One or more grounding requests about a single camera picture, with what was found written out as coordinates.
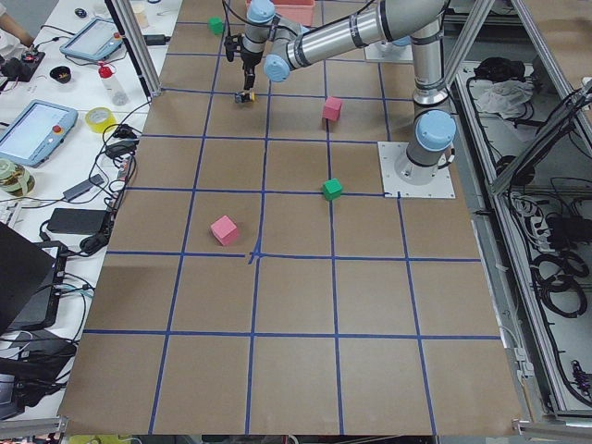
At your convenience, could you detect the pink cube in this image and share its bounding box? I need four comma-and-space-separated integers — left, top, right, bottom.
322, 96, 343, 122
210, 215, 240, 246

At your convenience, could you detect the far green cube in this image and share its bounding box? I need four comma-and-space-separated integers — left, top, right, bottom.
208, 16, 225, 35

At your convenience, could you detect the far pink cube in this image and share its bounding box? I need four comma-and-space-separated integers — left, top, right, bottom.
322, 96, 343, 122

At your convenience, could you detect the near pink cube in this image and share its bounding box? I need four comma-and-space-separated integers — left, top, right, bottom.
210, 215, 240, 246

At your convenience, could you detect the yellow tape roll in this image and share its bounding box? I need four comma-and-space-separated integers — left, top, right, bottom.
84, 106, 117, 134

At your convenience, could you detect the blue teach pendant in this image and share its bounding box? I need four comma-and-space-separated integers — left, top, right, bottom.
59, 18, 123, 62
1, 100, 79, 167

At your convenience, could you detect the lower blue teach pendant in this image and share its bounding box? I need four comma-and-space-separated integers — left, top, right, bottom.
1, 100, 79, 167

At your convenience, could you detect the aluminium frame post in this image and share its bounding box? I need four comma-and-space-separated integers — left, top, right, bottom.
105, 0, 161, 100

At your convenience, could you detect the black power adapter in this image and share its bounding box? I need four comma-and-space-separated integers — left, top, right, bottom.
47, 208, 108, 235

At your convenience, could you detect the white cloth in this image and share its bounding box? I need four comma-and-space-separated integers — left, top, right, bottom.
476, 80, 535, 119

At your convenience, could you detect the black bowl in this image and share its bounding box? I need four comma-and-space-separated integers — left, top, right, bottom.
49, 66, 72, 84

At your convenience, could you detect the green cube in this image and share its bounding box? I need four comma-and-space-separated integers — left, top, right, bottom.
208, 16, 225, 35
322, 178, 343, 202

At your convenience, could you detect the upper blue teach pendant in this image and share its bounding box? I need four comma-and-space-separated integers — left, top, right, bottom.
59, 18, 123, 62

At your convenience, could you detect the black laptop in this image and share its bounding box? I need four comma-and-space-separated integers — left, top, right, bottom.
1, 224, 67, 333

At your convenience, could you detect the near green cube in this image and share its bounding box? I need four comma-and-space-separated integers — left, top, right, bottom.
322, 178, 343, 202

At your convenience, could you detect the clear bottle red cap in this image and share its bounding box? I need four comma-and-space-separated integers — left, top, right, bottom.
98, 62, 129, 106

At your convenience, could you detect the pink plastic bin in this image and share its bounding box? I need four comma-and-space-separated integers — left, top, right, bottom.
272, 0, 315, 26

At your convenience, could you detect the yellow black button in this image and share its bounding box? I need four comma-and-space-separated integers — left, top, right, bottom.
234, 92, 256, 105

